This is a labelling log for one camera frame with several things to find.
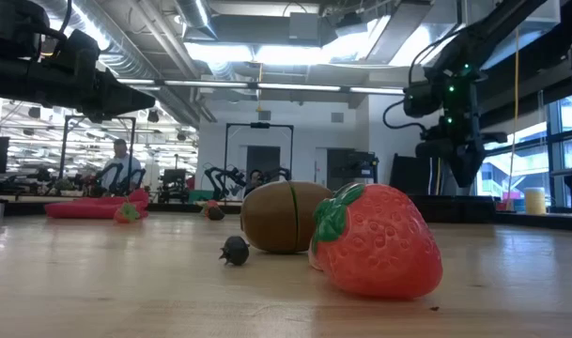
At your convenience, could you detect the long ceiling light strip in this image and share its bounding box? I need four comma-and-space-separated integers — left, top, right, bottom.
116, 78, 405, 95

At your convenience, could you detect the black chair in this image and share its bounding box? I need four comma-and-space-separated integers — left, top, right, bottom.
157, 167, 189, 204

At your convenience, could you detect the black upright board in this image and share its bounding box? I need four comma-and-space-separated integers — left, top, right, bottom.
389, 153, 451, 196

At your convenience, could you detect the small dark plastic blackberry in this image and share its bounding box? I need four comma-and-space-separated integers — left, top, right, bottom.
218, 235, 251, 268

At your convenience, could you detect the person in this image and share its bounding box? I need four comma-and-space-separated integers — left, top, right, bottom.
242, 168, 268, 198
100, 138, 144, 193

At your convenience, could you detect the red container lid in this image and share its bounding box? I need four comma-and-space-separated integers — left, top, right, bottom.
44, 187, 150, 221

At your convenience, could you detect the brown plastic kiwi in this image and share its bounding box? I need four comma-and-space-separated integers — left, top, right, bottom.
240, 180, 333, 255

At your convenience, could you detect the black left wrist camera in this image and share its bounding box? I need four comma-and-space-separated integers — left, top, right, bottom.
54, 28, 101, 76

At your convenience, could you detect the large red plastic strawberry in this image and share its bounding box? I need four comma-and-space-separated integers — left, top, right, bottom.
308, 182, 444, 300

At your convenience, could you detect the yellow cylindrical container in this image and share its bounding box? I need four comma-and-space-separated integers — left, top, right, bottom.
523, 186, 548, 216

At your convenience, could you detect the yellow hanging cord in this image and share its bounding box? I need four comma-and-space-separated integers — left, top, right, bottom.
504, 27, 521, 210

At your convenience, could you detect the black equipment rack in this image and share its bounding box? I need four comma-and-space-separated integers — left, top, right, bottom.
326, 148, 380, 185

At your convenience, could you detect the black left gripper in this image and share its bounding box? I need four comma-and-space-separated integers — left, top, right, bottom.
50, 60, 156, 124

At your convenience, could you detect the black divided tupperware container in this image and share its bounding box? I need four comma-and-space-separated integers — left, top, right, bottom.
410, 193, 498, 224

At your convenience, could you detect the green box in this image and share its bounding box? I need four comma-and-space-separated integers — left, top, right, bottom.
188, 189, 216, 204

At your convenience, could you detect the black metal station frame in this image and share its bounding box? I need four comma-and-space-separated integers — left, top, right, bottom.
58, 115, 137, 196
223, 121, 295, 206

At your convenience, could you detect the dark grey door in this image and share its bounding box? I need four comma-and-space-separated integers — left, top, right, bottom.
245, 145, 282, 187

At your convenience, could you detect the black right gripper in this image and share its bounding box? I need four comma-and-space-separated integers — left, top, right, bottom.
415, 65, 508, 189

